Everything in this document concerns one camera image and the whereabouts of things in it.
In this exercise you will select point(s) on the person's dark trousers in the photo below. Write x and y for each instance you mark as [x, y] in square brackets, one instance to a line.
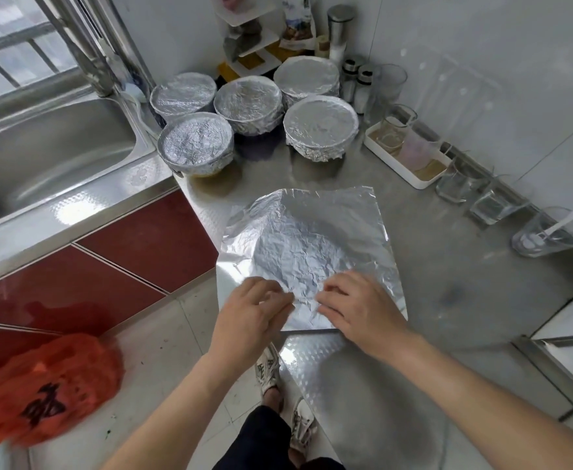
[262, 443]

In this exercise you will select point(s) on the red kitchen cabinet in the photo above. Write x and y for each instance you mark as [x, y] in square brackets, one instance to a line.
[145, 240]

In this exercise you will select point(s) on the small white tan-capped bottle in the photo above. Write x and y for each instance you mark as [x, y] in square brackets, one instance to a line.
[323, 46]

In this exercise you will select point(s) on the person's right white shoe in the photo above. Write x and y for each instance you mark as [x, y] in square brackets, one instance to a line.
[302, 426]

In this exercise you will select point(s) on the person's right forearm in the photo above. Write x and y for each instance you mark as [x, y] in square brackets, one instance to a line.
[492, 411]

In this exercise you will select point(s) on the stainless steel sink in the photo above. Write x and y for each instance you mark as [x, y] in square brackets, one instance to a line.
[52, 156]

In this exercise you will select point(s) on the white rectangular tray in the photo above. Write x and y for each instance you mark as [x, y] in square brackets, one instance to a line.
[384, 161]

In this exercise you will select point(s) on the stack of aluminium foil sheets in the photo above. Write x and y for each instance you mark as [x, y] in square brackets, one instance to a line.
[306, 235]

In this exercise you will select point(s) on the metal window railing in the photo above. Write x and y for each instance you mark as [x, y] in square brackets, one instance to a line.
[22, 44]

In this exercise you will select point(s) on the pink translucent cup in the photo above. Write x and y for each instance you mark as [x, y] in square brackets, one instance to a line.
[419, 151]

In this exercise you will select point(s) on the foil-covered bowl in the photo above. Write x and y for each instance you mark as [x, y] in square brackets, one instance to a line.
[321, 124]
[184, 93]
[248, 102]
[196, 142]

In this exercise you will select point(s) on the colourful snack packet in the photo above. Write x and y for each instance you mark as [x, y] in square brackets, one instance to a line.
[298, 16]

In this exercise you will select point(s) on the person's left hand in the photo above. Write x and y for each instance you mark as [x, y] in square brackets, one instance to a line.
[252, 323]

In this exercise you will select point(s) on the person's left forearm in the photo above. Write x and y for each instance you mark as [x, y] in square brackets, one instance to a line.
[174, 421]

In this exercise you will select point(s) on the person's white shoe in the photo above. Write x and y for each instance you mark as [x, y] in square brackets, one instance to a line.
[302, 426]
[269, 367]

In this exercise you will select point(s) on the foil-wrapped bowl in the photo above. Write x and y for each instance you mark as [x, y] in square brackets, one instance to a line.
[306, 75]

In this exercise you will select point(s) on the white dish brush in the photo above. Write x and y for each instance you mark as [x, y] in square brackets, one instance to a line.
[133, 92]

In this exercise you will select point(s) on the person's left white shoe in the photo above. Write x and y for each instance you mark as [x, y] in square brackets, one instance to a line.
[269, 367]

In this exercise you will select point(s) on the white corner shelf rack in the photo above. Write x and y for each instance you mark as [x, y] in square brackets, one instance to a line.
[252, 29]

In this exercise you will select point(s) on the white spoon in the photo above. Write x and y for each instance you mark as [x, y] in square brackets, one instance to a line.
[558, 227]

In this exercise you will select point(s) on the person's right hand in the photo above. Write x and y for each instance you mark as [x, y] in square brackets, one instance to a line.
[365, 313]

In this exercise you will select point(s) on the tall white steel-capped bottle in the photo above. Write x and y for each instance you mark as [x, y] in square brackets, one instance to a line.
[341, 29]

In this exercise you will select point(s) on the red plastic bag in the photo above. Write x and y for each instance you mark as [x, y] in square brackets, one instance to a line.
[42, 386]

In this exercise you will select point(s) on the steel faucet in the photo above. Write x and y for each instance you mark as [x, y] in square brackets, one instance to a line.
[86, 49]

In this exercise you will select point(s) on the white shaker with black lid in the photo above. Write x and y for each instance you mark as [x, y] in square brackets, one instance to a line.
[364, 93]
[349, 81]

